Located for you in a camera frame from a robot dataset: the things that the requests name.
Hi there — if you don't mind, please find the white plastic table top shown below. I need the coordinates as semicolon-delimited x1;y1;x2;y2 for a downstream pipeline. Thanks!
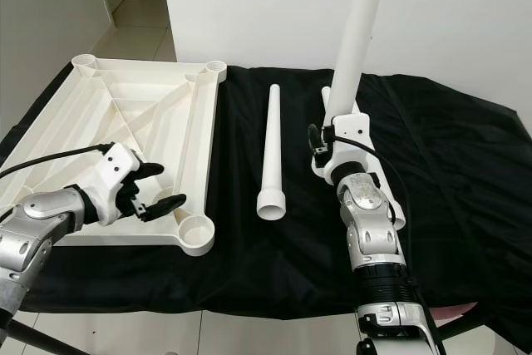
0;54;229;258

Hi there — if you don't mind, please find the black table cloth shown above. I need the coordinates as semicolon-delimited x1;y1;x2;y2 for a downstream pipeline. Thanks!
0;62;532;348

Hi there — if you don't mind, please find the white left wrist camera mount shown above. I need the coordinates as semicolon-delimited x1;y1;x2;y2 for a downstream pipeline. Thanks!
87;142;142;206

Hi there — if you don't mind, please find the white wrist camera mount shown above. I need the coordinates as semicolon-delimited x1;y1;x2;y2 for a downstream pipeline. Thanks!
324;114;373;181
87;142;142;206

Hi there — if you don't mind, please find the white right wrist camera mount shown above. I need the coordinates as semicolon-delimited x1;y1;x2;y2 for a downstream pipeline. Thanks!
324;114;373;181

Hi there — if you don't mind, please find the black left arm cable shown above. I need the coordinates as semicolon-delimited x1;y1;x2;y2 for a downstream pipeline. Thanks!
0;144;113;181

